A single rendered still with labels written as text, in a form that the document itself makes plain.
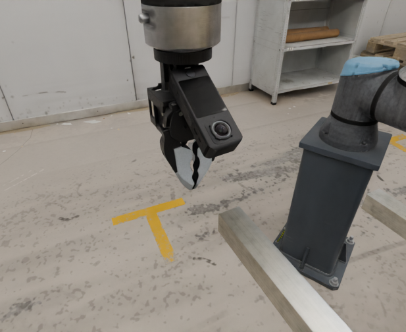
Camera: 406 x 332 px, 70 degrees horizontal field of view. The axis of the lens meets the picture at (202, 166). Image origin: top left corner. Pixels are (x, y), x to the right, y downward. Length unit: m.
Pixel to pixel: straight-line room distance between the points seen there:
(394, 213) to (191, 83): 0.34
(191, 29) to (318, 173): 0.87
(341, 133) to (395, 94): 0.20
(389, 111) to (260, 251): 0.73
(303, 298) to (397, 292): 1.24
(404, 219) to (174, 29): 0.39
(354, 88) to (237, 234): 0.76
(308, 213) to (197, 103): 0.96
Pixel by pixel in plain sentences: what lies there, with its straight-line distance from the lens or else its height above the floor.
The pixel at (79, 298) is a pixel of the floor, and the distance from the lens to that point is 1.38.
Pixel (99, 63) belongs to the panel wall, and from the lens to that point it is 2.67.
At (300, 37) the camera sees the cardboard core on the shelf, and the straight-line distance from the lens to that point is 3.06.
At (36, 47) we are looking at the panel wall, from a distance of 2.63.
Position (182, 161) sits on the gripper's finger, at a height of 0.88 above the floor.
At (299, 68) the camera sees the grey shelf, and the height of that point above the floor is 0.16.
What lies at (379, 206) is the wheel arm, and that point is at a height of 0.81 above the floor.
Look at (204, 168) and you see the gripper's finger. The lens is 0.44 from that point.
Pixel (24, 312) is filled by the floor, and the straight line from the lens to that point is 1.44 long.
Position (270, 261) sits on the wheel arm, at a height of 0.86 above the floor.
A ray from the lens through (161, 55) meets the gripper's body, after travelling 0.36.
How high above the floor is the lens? 1.11
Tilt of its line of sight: 35 degrees down
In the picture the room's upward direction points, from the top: straight up
